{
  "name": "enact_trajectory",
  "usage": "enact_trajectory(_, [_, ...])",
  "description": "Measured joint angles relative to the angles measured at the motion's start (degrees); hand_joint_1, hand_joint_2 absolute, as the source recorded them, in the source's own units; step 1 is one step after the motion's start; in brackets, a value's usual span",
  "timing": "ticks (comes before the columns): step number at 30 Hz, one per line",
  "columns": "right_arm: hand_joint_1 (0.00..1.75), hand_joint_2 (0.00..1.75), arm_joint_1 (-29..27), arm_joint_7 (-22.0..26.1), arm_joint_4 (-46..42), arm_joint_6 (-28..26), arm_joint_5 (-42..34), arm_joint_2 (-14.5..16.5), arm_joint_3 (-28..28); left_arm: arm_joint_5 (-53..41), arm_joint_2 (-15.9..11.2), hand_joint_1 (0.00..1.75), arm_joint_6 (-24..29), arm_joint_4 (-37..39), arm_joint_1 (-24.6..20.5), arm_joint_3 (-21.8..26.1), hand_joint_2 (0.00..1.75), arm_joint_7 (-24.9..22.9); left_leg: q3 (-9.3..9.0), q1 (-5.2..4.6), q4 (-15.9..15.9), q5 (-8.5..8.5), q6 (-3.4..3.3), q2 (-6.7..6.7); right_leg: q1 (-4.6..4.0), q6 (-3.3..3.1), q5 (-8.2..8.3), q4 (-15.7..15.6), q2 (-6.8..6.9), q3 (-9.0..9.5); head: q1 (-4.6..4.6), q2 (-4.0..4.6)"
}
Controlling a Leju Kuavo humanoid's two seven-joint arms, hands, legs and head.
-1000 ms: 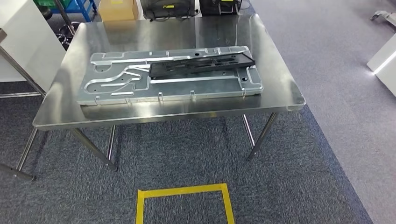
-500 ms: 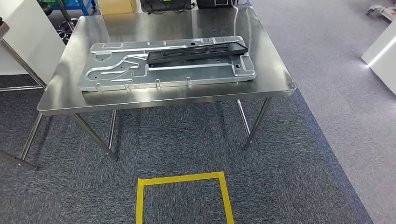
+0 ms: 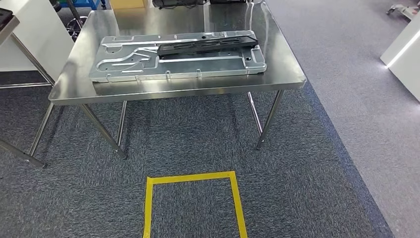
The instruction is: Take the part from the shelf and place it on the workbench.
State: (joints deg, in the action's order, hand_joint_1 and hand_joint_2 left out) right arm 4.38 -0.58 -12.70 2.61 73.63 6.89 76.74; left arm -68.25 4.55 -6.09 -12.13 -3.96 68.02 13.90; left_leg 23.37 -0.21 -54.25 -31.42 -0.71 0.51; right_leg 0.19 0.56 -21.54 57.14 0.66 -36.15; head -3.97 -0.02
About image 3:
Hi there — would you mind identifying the white cabinet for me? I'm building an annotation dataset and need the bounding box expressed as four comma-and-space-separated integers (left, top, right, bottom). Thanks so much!
0, 0, 75, 81

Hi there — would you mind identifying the blue cart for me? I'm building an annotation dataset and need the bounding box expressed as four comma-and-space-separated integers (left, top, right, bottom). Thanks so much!
59, 0, 107, 10

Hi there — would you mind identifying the black chair base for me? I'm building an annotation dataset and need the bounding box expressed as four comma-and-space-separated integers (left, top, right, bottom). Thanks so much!
65, 15, 89, 43

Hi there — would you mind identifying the yellow box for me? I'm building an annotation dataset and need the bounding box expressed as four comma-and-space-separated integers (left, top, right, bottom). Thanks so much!
109, 0, 148, 10

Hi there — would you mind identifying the steel frame table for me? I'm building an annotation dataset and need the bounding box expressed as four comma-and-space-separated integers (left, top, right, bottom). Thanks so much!
0, 14, 56, 169

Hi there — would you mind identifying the grey stamped metal plate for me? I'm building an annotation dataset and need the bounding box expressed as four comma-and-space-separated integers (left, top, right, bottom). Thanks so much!
88, 30, 267, 83

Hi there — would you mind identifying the grey metal cart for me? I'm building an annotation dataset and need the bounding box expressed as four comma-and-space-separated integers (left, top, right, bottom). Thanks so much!
386, 3, 420, 21

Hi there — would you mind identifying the black equipment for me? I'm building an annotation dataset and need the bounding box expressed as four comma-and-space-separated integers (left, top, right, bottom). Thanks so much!
151, 0, 208, 9

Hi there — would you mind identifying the black plastic bracket part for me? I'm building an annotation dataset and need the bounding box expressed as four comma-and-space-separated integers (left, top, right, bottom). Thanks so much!
157, 35, 259, 57
0, 8, 14, 29

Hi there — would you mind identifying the stainless steel workbench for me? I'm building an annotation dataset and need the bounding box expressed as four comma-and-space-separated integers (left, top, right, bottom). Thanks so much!
48, 1, 308, 160

